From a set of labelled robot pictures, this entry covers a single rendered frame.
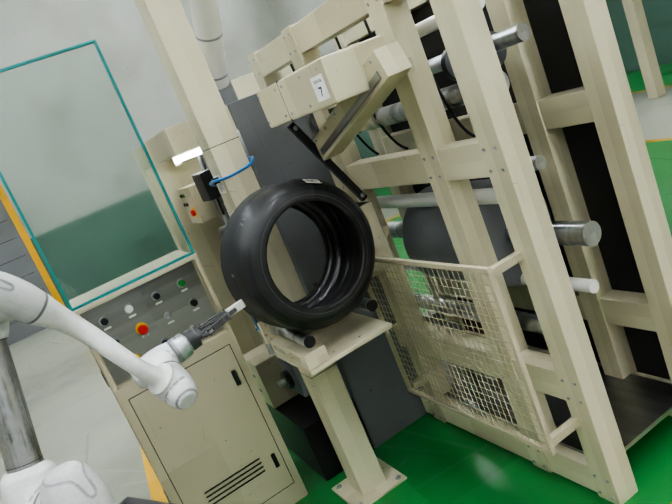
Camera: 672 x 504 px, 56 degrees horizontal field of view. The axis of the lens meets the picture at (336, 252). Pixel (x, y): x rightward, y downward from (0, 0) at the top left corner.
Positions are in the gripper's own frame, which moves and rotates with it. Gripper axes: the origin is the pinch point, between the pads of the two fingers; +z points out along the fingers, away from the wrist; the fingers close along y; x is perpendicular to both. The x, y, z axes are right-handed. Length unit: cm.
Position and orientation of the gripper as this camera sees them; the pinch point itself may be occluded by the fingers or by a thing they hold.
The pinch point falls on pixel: (235, 308)
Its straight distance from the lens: 231.0
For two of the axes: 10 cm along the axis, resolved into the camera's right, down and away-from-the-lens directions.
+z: 7.6, -5.5, 3.5
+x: 4.8, 8.3, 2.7
